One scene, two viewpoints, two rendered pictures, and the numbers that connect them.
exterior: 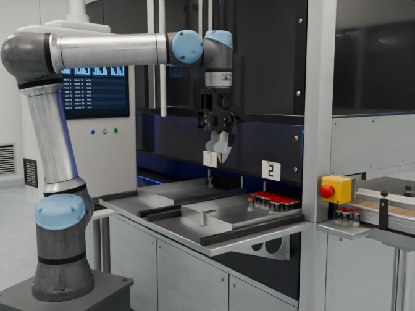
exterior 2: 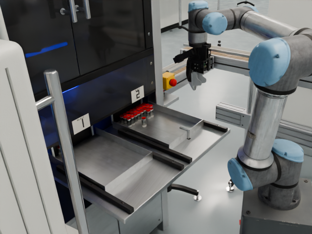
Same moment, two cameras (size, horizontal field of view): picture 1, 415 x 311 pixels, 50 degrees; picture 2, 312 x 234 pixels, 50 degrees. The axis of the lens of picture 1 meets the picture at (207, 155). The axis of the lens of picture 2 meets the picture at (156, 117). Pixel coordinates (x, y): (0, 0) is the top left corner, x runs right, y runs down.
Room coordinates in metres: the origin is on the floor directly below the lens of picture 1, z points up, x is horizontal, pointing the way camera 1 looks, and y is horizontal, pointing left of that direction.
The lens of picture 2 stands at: (1.70, 1.22, 1.68)
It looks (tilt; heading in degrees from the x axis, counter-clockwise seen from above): 29 degrees down; 258
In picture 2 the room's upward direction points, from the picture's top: 3 degrees counter-clockwise
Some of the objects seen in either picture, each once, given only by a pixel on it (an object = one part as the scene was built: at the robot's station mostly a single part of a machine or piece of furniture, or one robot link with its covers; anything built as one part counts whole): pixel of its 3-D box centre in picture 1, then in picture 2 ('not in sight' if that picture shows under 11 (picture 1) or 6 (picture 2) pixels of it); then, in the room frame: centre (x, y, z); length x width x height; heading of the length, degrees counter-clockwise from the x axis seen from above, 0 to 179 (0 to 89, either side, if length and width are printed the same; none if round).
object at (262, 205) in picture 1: (270, 203); (140, 115); (1.48, -0.21, 0.90); 0.18 x 0.02 x 0.05; 37
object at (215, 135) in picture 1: (213, 146); (196, 82); (1.27, -0.02, 1.13); 0.06 x 0.03 x 0.09; 127
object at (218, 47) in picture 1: (217, 52); (198, 16); (1.26, -0.03, 1.39); 0.09 x 0.08 x 0.11; 98
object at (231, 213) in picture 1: (246, 211); (157, 123); (1.42, -0.13, 0.90); 0.34 x 0.26 x 0.04; 127
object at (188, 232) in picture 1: (203, 210); (141, 148); (1.52, 0.01, 0.87); 0.70 x 0.48 x 0.02; 37
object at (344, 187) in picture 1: (337, 189); (165, 80); (1.30, -0.39, 1.00); 0.08 x 0.07 x 0.07; 127
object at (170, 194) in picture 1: (191, 191); (100, 156); (1.70, 0.06, 0.90); 0.34 x 0.26 x 0.04; 127
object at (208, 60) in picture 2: (216, 110); (198, 56); (1.25, -0.03, 1.23); 0.09 x 0.08 x 0.12; 127
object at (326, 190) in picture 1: (328, 191); (172, 82); (1.28, -0.35, 0.99); 0.04 x 0.04 x 0.04; 37
